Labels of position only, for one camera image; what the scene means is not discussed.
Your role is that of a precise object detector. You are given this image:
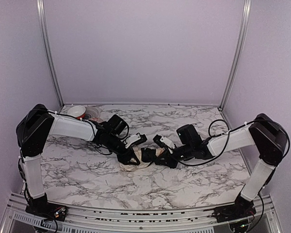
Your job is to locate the cream and black umbrella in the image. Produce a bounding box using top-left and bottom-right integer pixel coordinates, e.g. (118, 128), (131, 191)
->
(119, 147), (165, 172)

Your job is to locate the red patterned bowl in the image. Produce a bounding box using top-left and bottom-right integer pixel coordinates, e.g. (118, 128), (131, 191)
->
(89, 117), (104, 123)

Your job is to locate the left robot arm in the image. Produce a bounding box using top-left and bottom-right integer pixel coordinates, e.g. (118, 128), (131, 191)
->
(16, 104), (147, 221)

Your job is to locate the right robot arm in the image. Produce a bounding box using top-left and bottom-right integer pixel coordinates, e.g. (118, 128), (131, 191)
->
(153, 113), (291, 222)

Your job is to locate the orange bowl white inside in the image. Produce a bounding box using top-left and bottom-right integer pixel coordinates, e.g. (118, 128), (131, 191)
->
(67, 105), (86, 119)

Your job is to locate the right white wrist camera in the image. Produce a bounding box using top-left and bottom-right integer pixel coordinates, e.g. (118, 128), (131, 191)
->
(153, 134), (176, 154)

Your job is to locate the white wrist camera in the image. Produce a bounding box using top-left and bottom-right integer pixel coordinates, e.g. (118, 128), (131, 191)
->
(125, 133), (147, 149)
(153, 134), (176, 154)

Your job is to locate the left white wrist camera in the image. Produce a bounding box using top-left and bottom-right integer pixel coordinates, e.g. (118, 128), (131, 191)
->
(125, 133), (147, 149)

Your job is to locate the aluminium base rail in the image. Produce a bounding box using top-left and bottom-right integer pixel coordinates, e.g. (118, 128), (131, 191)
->
(0, 193), (282, 233)

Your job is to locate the right aluminium frame post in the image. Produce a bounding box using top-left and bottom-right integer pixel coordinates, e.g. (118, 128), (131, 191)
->
(219, 0), (252, 111)

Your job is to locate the aluminium frame post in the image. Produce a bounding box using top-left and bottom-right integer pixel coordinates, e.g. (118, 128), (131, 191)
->
(219, 0), (252, 111)
(36, 0), (64, 109)

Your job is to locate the left aluminium frame post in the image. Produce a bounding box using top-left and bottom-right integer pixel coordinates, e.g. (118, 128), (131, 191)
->
(36, 0), (64, 109)

